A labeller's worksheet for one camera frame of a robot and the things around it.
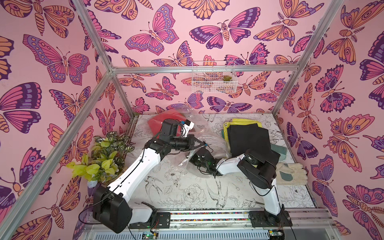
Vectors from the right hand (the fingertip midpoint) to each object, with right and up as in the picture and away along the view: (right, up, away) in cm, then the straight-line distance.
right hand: (184, 152), depth 93 cm
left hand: (+11, +8, -21) cm, 25 cm away
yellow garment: (+35, +20, +10) cm, 42 cm away
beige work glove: (+63, -12, -5) cm, 64 cm away
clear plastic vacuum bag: (+5, +15, -22) cm, 27 cm away
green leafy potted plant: (-34, 0, -25) cm, 42 cm away
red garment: (-7, +24, +15) cm, 29 cm away
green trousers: (+26, +11, +9) cm, 30 cm away
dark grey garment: (+41, +9, +2) cm, 42 cm away
